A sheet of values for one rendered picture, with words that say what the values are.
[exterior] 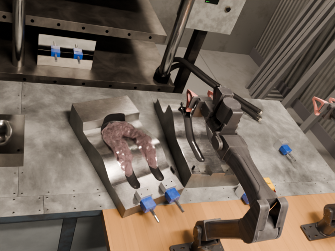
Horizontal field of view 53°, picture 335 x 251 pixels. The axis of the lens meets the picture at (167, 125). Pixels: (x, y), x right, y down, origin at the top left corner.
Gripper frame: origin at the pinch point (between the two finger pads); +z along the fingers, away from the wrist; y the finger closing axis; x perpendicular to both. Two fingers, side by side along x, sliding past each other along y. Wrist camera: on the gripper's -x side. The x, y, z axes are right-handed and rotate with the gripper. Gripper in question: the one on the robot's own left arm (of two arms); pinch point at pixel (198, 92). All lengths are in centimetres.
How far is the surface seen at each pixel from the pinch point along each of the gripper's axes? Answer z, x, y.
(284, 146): 6, 36, -68
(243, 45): 246, 103, -211
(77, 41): 70, 24, 30
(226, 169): -7.6, 33.8, -24.0
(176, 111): 20.7, 26.4, -7.6
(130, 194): -15.6, 34.7, 20.5
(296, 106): 136, 113, -227
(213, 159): -4.1, 31.1, -17.6
